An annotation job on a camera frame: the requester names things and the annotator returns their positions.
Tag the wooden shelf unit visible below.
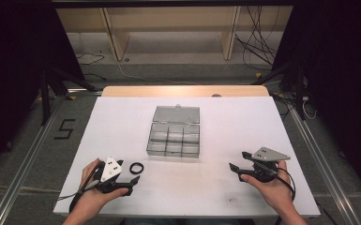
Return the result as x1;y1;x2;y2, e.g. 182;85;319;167
55;5;294;62

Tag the wooden table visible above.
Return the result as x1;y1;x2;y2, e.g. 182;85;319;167
101;84;270;98

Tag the metal floor rail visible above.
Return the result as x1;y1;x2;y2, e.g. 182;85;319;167
288;105;361;225
0;93;68;225

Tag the white floor cable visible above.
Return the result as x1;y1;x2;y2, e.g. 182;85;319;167
114;58;201;86

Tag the black floor cable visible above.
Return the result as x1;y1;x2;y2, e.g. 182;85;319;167
75;52;106;67

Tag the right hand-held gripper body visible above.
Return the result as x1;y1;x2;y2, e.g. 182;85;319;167
245;146;292;184

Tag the person's right hand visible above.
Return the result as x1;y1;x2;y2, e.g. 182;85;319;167
239;159;295;214

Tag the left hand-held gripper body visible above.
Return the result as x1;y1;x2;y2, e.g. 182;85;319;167
87;156;129;194

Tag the black curtain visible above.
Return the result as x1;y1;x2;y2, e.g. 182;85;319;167
271;0;361;196
0;0;86;179

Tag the white plug with cable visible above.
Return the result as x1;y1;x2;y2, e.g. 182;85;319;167
301;95;318;121

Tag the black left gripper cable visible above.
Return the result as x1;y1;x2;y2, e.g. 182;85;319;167
56;161;106;214

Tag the white table mat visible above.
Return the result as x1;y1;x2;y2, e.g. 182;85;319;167
53;96;322;218

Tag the black metal stand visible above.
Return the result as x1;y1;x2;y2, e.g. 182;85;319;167
250;61;308;122
38;66;98;127

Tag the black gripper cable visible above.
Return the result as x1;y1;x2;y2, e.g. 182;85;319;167
273;167;297;225
56;161;106;214

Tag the person's left hand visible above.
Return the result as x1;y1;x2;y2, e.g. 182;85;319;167
80;157;129;210

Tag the black rubber ring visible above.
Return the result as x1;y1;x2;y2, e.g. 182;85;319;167
128;161;145;175

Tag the clear plastic compartment box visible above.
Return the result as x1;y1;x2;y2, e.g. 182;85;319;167
145;104;202;159

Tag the bundle of black cables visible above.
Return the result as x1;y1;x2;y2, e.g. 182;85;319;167
233;5;279;72

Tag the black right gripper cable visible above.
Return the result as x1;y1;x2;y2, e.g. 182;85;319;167
273;167;297;225

